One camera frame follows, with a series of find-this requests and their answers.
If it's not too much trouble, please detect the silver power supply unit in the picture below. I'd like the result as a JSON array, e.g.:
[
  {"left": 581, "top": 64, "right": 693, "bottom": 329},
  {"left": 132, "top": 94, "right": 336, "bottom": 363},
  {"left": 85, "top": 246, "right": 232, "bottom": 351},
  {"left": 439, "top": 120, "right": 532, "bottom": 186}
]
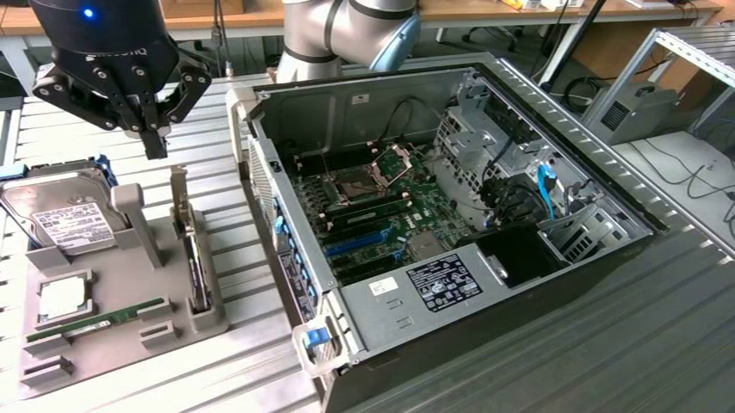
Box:
[{"left": 337, "top": 243, "right": 511, "bottom": 352}]

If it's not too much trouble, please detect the silver hard disk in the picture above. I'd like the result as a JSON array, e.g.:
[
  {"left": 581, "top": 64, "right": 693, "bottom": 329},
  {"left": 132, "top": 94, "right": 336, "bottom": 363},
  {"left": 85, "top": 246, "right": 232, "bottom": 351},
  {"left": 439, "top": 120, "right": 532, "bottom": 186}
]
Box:
[{"left": 0, "top": 167, "right": 130, "bottom": 257}]

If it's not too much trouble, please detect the blue disk caddy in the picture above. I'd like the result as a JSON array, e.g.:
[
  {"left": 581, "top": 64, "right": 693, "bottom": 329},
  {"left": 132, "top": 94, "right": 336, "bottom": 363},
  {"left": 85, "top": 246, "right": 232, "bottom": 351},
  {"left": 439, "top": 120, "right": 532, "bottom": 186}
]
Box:
[{"left": 0, "top": 153, "right": 120, "bottom": 207}]

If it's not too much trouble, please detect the aluminium profile frame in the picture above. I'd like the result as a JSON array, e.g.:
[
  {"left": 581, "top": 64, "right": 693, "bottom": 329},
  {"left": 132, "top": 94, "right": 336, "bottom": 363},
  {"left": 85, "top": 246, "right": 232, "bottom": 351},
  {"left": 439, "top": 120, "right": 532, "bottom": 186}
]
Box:
[{"left": 579, "top": 24, "right": 735, "bottom": 130}]

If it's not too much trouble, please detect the wooden desk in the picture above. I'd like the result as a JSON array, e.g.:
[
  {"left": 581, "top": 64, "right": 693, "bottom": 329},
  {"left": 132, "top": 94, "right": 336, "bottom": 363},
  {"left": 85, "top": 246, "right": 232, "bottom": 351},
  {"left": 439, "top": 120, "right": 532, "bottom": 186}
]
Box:
[
  {"left": 417, "top": 0, "right": 725, "bottom": 87},
  {"left": 0, "top": 0, "right": 288, "bottom": 96}
]

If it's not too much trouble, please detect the silver disk bay cage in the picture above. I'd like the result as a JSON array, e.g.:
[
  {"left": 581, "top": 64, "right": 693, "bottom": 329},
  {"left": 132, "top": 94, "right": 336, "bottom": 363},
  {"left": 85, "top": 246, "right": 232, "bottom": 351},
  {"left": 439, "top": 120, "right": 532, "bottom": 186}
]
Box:
[{"left": 433, "top": 105, "right": 500, "bottom": 216}]

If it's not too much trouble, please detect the green motherboard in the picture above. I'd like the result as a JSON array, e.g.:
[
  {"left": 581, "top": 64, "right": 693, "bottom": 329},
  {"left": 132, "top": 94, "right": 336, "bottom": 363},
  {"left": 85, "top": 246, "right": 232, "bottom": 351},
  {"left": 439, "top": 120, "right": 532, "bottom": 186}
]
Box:
[{"left": 289, "top": 144, "right": 479, "bottom": 287}]

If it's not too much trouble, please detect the gray hanging cable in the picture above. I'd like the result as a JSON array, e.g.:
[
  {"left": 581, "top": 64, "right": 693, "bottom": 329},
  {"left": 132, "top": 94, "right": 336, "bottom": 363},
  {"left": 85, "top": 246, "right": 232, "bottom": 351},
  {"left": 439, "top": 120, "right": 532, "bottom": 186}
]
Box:
[{"left": 211, "top": 0, "right": 237, "bottom": 79}]

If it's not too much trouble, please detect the gray computer box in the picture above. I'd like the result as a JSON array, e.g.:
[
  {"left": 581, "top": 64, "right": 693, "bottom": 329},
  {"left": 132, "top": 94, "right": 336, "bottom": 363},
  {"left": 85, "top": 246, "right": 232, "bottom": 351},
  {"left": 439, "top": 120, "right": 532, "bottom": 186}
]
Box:
[{"left": 596, "top": 85, "right": 680, "bottom": 146}]

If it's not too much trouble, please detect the green RAM stick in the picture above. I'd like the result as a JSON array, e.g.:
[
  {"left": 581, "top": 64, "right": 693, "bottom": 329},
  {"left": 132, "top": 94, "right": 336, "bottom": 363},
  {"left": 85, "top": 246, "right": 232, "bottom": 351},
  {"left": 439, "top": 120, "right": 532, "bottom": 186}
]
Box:
[{"left": 25, "top": 299, "right": 165, "bottom": 341}]

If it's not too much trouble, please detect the black fan shroud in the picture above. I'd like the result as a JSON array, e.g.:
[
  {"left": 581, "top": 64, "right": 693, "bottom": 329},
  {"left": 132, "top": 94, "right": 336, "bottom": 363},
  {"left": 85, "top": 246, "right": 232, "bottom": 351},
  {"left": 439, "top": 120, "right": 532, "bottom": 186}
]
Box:
[{"left": 473, "top": 225, "right": 567, "bottom": 289}]

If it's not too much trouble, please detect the open black PC case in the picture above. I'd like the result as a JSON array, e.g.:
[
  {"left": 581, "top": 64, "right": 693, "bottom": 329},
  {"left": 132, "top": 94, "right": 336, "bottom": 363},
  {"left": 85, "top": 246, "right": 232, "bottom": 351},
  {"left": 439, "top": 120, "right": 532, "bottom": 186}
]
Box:
[{"left": 225, "top": 51, "right": 671, "bottom": 413}]

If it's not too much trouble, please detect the gray parts rack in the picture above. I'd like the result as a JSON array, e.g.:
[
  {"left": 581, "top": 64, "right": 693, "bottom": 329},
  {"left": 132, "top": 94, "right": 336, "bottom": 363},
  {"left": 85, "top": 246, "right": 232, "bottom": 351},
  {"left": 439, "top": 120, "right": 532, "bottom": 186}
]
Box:
[{"left": 16, "top": 182, "right": 232, "bottom": 399}]

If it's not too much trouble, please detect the blue disk wire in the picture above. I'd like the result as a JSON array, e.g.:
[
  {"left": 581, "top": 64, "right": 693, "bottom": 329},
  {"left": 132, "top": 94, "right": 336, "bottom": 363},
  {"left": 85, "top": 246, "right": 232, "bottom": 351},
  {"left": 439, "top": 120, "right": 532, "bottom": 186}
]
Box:
[{"left": 536, "top": 163, "right": 561, "bottom": 223}]

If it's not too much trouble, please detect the CPU socket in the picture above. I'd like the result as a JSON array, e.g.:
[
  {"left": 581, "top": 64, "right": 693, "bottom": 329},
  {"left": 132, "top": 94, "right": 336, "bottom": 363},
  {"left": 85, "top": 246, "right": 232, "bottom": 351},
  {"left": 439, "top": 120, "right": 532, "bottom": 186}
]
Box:
[{"left": 324, "top": 171, "right": 381, "bottom": 204}]

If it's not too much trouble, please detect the silver chipset heat sink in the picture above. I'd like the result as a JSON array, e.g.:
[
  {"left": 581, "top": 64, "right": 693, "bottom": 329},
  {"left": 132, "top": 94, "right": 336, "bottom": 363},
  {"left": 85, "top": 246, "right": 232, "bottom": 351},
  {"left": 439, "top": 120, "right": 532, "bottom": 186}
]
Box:
[{"left": 409, "top": 234, "right": 441, "bottom": 256}]

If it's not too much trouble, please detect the graphics card with metal bracket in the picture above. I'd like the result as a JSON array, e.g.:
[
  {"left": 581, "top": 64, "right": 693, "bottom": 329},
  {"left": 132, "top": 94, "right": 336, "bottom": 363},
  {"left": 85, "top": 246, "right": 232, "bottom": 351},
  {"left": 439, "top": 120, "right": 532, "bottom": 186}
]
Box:
[{"left": 169, "top": 165, "right": 212, "bottom": 315}]

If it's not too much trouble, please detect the metal socket cover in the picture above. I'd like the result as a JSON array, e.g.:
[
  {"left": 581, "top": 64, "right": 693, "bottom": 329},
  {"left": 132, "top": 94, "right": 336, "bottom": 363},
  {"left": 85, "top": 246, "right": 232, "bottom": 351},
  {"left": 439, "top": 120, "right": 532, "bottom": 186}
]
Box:
[{"left": 369, "top": 144, "right": 417, "bottom": 188}]

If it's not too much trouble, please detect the gray disk bay bracket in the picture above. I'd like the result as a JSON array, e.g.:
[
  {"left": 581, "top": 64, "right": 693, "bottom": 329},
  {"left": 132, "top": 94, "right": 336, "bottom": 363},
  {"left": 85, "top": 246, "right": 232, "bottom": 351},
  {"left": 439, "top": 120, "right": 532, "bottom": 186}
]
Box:
[{"left": 536, "top": 204, "right": 625, "bottom": 264}]

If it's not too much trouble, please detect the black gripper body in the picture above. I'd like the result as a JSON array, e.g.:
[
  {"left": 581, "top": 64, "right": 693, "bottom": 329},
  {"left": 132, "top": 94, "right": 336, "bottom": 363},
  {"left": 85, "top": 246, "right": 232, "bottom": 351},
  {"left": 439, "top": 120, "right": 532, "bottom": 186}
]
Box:
[{"left": 28, "top": 0, "right": 185, "bottom": 103}]

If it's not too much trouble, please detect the coiled black cable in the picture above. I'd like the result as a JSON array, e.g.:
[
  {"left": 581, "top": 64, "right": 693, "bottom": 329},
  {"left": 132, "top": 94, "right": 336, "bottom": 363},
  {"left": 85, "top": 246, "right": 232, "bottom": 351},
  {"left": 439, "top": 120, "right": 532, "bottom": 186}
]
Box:
[{"left": 561, "top": 76, "right": 599, "bottom": 115}]

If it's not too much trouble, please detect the black office chair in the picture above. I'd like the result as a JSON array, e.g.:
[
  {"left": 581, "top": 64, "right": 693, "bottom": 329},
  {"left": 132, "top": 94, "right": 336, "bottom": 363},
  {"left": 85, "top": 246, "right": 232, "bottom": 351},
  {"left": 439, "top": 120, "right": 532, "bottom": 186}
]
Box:
[{"left": 433, "top": 25, "right": 524, "bottom": 52}]

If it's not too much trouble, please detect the black tripod pole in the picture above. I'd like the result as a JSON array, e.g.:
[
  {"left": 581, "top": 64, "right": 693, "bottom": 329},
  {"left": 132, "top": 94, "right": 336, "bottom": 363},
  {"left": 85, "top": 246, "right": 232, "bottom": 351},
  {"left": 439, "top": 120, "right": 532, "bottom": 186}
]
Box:
[{"left": 536, "top": 0, "right": 609, "bottom": 94}]

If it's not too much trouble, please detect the black wire bundle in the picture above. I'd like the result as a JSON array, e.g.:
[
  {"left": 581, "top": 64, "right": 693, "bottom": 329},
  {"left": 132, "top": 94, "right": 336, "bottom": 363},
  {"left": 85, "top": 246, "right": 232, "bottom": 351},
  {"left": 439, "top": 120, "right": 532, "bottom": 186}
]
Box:
[{"left": 480, "top": 174, "right": 541, "bottom": 230}]

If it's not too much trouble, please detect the silver CPU chip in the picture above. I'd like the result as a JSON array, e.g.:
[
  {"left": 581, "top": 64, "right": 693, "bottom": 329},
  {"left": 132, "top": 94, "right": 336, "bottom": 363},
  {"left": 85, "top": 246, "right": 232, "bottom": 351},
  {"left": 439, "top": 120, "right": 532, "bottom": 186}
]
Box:
[{"left": 37, "top": 277, "right": 93, "bottom": 322}]

